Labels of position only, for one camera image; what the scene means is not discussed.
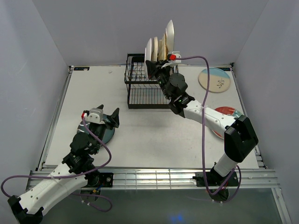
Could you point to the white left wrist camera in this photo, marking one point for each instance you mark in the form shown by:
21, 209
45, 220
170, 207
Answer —
94, 115

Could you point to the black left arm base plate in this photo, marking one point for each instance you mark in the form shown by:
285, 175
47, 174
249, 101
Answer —
105, 180

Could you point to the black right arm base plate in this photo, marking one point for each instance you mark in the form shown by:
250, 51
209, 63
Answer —
213, 179

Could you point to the white plate green red rim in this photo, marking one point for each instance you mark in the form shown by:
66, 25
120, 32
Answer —
147, 55

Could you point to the cream pink floral plate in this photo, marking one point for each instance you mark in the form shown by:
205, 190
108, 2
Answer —
154, 50

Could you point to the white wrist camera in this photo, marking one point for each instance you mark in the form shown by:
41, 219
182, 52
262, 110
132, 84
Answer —
94, 115
173, 59

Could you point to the dark teal round plate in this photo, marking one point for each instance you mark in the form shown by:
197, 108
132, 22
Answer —
105, 136

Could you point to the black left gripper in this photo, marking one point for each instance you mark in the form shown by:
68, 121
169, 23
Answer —
115, 118

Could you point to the black wire dish rack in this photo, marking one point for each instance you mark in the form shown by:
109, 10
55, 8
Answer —
142, 93

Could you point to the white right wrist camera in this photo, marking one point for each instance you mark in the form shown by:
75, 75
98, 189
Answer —
173, 59

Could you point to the aluminium front frame rail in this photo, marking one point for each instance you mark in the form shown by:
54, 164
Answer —
156, 179

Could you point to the cream plate blue top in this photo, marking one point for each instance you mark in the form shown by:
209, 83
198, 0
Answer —
219, 80

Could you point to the red plate blue flower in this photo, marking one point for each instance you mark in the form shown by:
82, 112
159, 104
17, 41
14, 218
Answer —
225, 114

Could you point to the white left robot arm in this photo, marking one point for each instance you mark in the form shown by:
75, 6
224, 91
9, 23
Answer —
75, 171

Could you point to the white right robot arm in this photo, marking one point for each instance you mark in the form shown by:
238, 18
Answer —
239, 135

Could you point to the woven bamboo square tray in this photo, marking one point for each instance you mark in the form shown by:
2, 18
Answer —
162, 48

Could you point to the white rectangular plate black rim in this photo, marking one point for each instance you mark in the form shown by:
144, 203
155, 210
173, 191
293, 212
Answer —
169, 31

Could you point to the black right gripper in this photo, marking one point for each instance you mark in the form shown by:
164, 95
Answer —
153, 66

